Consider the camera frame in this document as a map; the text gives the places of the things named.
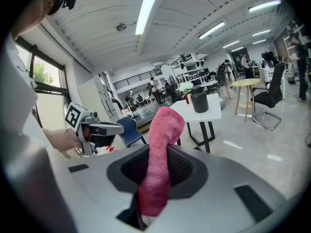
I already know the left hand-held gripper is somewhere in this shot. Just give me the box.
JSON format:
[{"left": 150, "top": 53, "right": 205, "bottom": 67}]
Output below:
[{"left": 64, "top": 102, "right": 125, "bottom": 157}]

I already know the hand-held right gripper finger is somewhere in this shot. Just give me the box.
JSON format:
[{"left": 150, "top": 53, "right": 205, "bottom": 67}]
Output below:
[{"left": 130, "top": 192, "right": 149, "bottom": 232}]

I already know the pink cloth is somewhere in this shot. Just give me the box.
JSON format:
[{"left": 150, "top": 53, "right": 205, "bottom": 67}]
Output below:
[{"left": 138, "top": 106, "right": 186, "bottom": 217}]

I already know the black pot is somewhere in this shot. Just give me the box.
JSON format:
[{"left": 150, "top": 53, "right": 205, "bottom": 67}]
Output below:
[{"left": 190, "top": 85, "right": 209, "bottom": 114}]

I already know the person's left forearm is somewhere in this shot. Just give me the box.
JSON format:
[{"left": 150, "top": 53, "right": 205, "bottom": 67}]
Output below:
[{"left": 42, "top": 128, "right": 82, "bottom": 153}]

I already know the white locker cabinet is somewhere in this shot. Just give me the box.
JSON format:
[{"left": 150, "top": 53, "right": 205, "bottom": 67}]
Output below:
[{"left": 93, "top": 73, "right": 117, "bottom": 118}]

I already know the blue chair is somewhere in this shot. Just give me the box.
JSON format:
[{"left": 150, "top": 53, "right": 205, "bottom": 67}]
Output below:
[{"left": 116, "top": 116, "right": 148, "bottom": 148}]

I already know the black framed window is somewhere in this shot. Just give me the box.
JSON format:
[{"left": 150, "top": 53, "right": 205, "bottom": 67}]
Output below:
[{"left": 16, "top": 36, "right": 71, "bottom": 99}]

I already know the black railing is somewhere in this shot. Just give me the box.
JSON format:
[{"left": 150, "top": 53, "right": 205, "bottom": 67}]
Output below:
[{"left": 113, "top": 68, "right": 163, "bottom": 90}]

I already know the person's white shirt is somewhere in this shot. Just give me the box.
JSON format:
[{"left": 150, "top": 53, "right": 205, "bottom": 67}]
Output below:
[{"left": 0, "top": 36, "right": 76, "bottom": 233}]

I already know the pale artificial flower bouquet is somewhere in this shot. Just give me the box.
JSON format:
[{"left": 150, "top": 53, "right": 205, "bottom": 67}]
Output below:
[{"left": 178, "top": 81, "right": 195, "bottom": 99}]

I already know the white shelf unit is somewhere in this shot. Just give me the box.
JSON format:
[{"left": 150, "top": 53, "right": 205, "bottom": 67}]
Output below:
[{"left": 170, "top": 58, "right": 212, "bottom": 87}]

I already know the person's head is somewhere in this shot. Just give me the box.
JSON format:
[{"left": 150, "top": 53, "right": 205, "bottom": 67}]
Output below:
[{"left": 9, "top": 0, "right": 64, "bottom": 41}]

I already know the row of ceiling tube lights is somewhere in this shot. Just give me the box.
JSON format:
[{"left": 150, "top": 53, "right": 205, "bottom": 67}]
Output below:
[{"left": 135, "top": 0, "right": 282, "bottom": 52}]

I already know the black backpack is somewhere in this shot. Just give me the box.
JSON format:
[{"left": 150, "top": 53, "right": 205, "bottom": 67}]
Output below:
[{"left": 217, "top": 63, "right": 230, "bottom": 86}]

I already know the round wooden side table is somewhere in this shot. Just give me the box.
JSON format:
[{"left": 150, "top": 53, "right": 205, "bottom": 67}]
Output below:
[{"left": 230, "top": 78, "right": 261, "bottom": 123}]

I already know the black cantilever office chair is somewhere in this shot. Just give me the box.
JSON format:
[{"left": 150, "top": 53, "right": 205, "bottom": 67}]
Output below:
[{"left": 250, "top": 62, "right": 286, "bottom": 132}]

